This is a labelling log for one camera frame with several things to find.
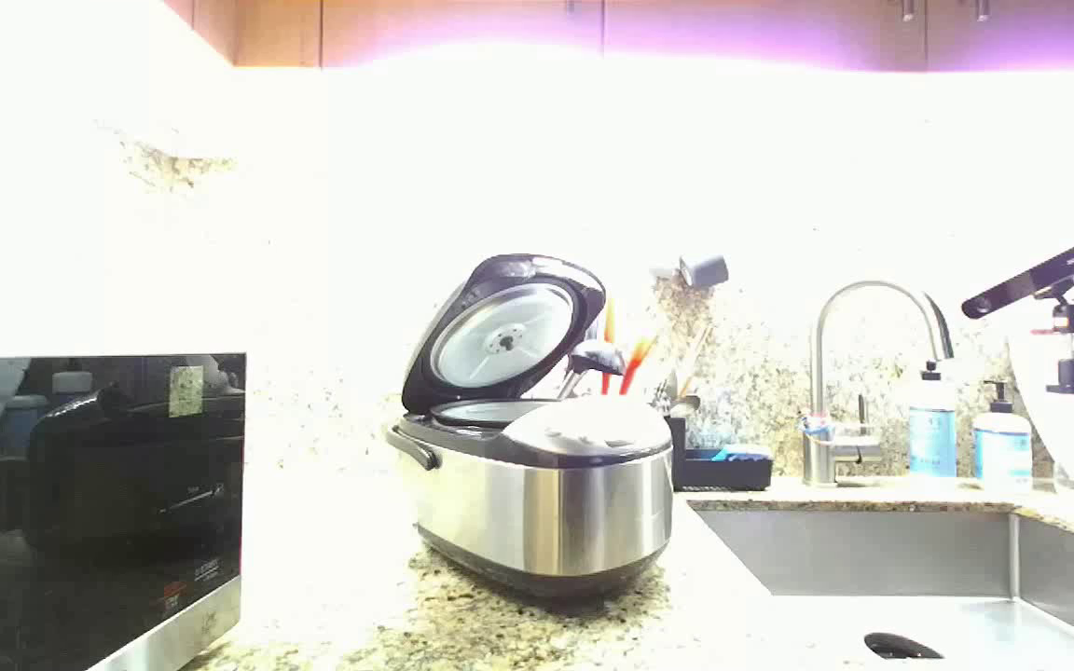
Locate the black rice cooker lid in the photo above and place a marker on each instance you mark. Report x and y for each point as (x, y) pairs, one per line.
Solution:
(499, 337)

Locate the stainless steel rice cooker body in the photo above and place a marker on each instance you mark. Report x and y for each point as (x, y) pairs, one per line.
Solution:
(537, 508)

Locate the large black ladle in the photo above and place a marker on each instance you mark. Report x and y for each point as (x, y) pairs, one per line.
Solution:
(594, 360)

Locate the red plastic scoop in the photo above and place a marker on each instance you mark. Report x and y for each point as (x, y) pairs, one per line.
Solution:
(631, 362)

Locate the black plastic bin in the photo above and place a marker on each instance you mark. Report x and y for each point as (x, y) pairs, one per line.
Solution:
(724, 468)

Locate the chrome gooseneck faucet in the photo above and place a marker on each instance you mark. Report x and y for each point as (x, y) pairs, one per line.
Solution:
(819, 376)

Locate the wooden upper cabinets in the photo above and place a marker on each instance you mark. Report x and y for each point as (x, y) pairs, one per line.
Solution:
(437, 24)

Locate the blue soap bottle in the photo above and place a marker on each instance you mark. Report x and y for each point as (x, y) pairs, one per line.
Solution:
(932, 436)

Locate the stainless steel sink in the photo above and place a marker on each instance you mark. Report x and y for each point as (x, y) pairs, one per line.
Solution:
(884, 561)

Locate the stainless steel microwave oven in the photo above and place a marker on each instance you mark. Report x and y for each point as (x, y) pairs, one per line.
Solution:
(91, 499)

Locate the white label soap bottle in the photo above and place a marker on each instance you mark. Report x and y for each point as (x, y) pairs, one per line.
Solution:
(1003, 448)

